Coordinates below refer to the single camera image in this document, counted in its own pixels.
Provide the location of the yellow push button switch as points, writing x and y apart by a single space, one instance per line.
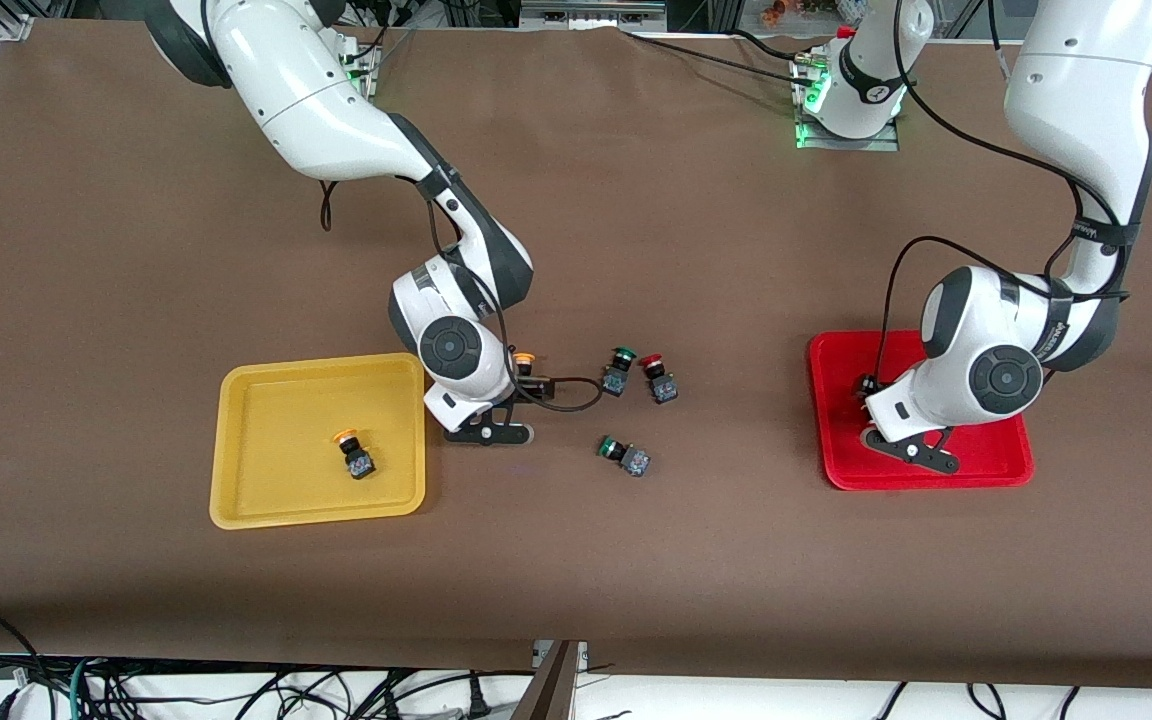
524 358
356 457

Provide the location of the grey table support beam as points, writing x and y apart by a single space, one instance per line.
548 690

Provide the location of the red push button switch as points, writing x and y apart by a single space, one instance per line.
660 381

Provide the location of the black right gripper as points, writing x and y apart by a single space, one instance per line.
528 388

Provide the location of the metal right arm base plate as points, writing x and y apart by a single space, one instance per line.
366 70

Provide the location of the green push button switch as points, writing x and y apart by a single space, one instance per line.
618 372
626 456

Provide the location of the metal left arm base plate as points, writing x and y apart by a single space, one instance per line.
851 142

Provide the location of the brown table cover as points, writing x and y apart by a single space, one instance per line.
576 560

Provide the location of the red plastic tray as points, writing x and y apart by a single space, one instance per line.
986 465

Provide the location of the aluminium frame profile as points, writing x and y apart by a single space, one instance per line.
591 14

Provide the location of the yellow plastic tray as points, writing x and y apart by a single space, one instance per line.
286 470

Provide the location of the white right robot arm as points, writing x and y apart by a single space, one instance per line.
336 110

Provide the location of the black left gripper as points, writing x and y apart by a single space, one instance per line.
869 386

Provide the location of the black power plug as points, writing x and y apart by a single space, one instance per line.
477 698

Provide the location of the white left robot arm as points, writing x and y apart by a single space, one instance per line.
1066 120

